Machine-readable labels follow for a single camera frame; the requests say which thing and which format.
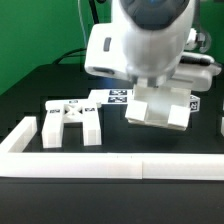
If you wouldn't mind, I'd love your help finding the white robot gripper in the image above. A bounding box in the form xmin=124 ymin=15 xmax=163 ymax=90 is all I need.
xmin=85 ymin=23 xmax=222 ymax=91

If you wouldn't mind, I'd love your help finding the white chair seat piece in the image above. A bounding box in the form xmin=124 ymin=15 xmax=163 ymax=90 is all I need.
xmin=125 ymin=85 xmax=191 ymax=131

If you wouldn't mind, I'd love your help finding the white chair back piece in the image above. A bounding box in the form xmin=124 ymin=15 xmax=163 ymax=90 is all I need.
xmin=42 ymin=99 xmax=102 ymax=148

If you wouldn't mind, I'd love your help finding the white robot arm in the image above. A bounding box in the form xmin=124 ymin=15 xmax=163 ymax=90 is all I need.
xmin=85 ymin=0 xmax=221 ymax=92

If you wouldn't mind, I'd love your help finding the small white marker cube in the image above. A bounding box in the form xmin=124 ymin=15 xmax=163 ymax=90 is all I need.
xmin=190 ymin=95 xmax=200 ymax=113

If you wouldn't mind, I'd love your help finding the white marker sheet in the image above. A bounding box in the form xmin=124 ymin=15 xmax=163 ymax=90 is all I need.
xmin=89 ymin=89 xmax=132 ymax=104

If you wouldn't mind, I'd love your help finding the black cable bundle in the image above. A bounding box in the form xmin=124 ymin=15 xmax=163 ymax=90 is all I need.
xmin=52 ymin=0 xmax=104 ymax=65

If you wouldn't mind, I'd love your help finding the grey thin cable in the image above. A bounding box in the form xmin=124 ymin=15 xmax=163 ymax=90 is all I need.
xmin=77 ymin=0 xmax=90 ymax=65

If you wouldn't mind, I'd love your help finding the white U-shaped boundary frame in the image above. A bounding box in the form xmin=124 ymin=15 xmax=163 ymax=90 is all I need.
xmin=0 ymin=116 xmax=224 ymax=181

